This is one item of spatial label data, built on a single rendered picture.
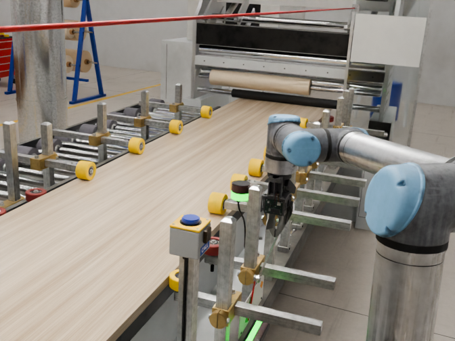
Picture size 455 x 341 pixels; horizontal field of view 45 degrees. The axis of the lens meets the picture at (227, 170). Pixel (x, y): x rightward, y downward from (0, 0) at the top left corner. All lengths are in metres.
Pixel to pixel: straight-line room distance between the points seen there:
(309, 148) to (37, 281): 0.84
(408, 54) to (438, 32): 6.27
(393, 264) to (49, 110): 4.88
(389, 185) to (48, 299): 0.99
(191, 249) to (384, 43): 3.07
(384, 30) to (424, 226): 3.21
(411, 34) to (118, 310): 3.06
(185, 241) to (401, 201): 0.50
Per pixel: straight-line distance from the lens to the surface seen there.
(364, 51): 4.07
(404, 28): 4.04
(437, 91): 10.40
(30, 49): 5.50
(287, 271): 1.79
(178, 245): 1.19
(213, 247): 1.81
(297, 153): 1.41
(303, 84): 4.20
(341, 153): 1.43
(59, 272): 1.69
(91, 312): 1.49
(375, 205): 0.93
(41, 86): 5.53
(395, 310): 0.97
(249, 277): 1.75
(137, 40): 12.17
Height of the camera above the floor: 1.70
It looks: 18 degrees down
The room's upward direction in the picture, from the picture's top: 3 degrees clockwise
